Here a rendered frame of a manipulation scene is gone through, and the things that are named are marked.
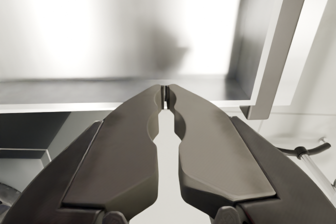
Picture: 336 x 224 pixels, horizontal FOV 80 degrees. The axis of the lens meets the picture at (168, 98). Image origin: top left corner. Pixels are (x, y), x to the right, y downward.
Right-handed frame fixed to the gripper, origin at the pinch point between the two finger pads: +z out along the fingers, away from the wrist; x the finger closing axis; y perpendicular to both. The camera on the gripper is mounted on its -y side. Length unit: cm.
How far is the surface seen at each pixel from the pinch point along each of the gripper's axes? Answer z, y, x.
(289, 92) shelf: 3.5, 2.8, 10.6
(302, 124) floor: 91, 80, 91
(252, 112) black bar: 1.5, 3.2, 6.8
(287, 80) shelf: 3.5, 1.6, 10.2
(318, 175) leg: 61, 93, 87
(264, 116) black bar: 1.5, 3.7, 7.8
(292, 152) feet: 78, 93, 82
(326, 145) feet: 84, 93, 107
